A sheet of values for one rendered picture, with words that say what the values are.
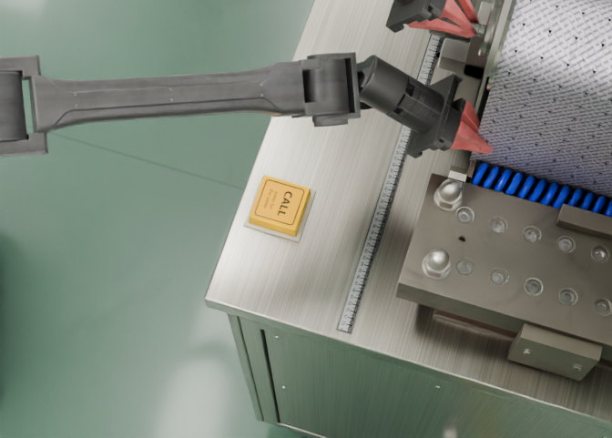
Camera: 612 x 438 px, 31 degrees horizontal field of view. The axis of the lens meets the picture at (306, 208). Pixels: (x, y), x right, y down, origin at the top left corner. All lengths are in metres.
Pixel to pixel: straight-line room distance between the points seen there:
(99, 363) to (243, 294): 0.98
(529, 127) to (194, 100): 0.41
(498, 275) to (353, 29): 0.49
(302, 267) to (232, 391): 0.92
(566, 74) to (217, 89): 0.39
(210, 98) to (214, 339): 1.24
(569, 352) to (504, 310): 0.09
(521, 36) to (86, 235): 1.53
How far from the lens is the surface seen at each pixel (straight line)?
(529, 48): 1.24
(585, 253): 1.44
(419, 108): 1.36
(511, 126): 1.37
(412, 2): 1.26
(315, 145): 1.60
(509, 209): 1.44
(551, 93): 1.28
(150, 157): 2.62
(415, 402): 1.73
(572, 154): 1.40
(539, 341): 1.40
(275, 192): 1.55
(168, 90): 1.25
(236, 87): 1.27
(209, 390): 2.42
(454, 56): 1.41
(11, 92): 1.24
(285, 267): 1.53
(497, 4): 1.28
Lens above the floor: 2.35
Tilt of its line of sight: 68 degrees down
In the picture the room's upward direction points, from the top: 2 degrees counter-clockwise
